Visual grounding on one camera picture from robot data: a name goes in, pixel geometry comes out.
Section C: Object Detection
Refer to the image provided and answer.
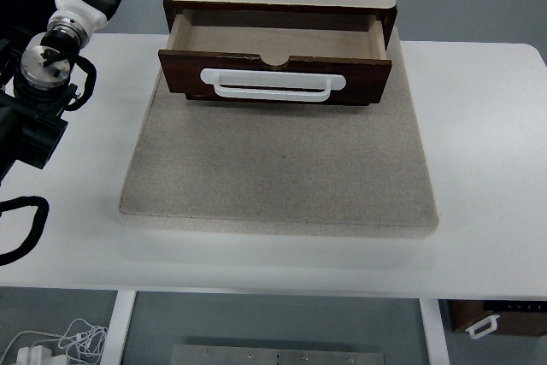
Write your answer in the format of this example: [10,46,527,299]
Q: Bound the white drawer handle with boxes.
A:
[200,68,346,103]

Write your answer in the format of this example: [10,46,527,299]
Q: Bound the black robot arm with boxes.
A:
[1,0,122,175]

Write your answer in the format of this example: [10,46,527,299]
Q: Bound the dark wooden drawer cabinet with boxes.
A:
[162,0,397,46]

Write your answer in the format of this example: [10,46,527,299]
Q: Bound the spare dark wooden drawer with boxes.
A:
[448,300,546,339]

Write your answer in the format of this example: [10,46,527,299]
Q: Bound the grey fabric mat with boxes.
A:
[119,34,439,238]

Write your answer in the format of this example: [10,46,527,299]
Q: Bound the left white table leg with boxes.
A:
[100,291,137,365]

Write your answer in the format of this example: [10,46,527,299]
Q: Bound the white table leg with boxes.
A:
[100,291,137,365]
[419,298,450,365]

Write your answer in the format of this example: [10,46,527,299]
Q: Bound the white power adapter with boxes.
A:
[15,345,70,365]

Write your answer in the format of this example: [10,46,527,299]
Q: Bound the right white table leg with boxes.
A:
[419,298,450,365]

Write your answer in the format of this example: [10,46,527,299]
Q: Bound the black sleeved cable loop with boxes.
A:
[0,196,50,267]

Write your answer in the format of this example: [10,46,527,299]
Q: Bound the white cable bundle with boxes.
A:
[0,318,109,364]

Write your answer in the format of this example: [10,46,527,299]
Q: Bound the grey metal base plate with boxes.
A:
[170,344,385,365]

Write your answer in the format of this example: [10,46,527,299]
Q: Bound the spare white handle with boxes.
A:
[465,315,500,339]

